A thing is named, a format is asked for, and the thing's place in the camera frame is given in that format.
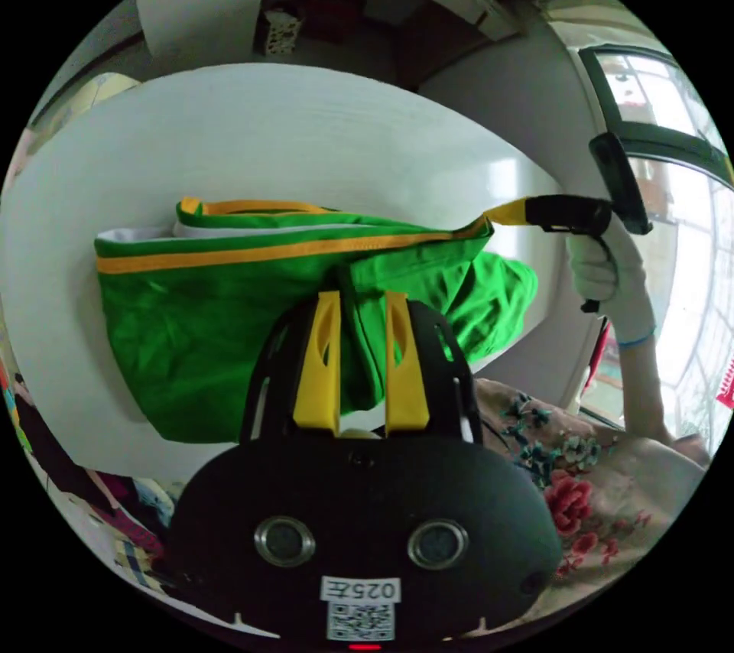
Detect pile of clothes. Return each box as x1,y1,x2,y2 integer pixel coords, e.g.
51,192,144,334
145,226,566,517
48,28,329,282
0,360,180,594

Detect person's right hand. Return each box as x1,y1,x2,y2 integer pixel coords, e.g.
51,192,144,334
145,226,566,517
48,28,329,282
566,216,658,346

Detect person's right forearm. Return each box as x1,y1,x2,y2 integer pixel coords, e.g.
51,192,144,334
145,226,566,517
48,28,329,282
615,328,681,445

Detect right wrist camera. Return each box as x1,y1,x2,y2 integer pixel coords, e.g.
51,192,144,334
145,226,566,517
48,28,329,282
589,132,655,236

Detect white board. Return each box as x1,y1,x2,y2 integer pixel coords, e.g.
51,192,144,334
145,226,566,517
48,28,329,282
0,62,570,485

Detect window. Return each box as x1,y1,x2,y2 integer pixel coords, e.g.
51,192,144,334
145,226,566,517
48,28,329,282
576,46,734,439

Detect bed with floral quilt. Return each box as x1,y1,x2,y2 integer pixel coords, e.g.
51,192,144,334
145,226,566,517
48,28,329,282
472,376,716,626

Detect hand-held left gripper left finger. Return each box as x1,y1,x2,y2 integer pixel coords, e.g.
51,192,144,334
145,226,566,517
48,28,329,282
293,290,344,434

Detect green shorts with yellow trim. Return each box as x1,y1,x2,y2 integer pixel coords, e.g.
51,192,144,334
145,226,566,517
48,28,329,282
93,196,541,445

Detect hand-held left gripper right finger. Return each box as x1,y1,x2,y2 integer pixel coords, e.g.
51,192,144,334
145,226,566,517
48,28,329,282
384,290,430,437

